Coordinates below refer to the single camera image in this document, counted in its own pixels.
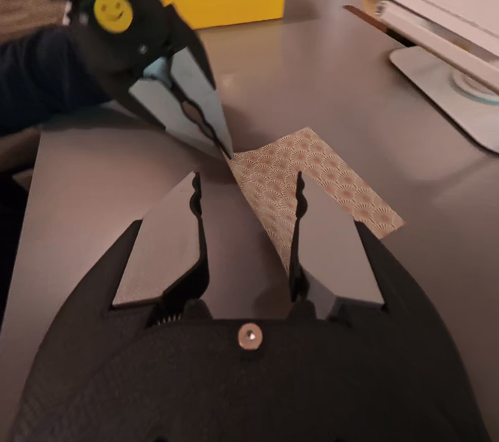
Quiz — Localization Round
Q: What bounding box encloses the square origami paper sheet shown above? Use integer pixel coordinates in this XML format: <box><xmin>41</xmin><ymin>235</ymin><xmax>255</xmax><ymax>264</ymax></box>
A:
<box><xmin>228</xmin><ymin>126</ymin><xmax>406</xmax><ymax>280</ymax></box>

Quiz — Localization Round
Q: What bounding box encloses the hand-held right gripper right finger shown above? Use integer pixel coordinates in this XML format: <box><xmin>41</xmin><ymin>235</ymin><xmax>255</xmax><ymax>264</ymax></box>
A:
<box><xmin>289</xmin><ymin>171</ymin><xmax>385</xmax><ymax>321</ymax></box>

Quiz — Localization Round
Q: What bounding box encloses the thin brown stick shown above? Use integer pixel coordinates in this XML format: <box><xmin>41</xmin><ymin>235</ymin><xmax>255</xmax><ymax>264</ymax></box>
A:
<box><xmin>344</xmin><ymin>4</ymin><xmax>391</xmax><ymax>34</ymax></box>

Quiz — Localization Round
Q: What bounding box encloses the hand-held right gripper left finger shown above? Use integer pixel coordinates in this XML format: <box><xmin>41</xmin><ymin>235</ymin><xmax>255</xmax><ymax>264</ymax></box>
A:
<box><xmin>112</xmin><ymin>171</ymin><xmax>210</xmax><ymax>320</ymax></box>

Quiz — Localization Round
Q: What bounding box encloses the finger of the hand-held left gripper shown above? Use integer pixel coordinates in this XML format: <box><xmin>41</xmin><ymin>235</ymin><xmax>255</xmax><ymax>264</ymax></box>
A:
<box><xmin>128</xmin><ymin>76</ymin><xmax>224</xmax><ymax>160</ymax></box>
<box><xmin>169</xmin><ymin>45</ymin><xmax>235</xmax><ymax>160</ymax></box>

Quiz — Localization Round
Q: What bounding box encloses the person's left forearm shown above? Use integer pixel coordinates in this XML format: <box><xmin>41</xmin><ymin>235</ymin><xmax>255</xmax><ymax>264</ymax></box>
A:
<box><xmin>0</xmin><ymin>26</ymin><xmax>114</xmax><ymax>135</ymax></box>

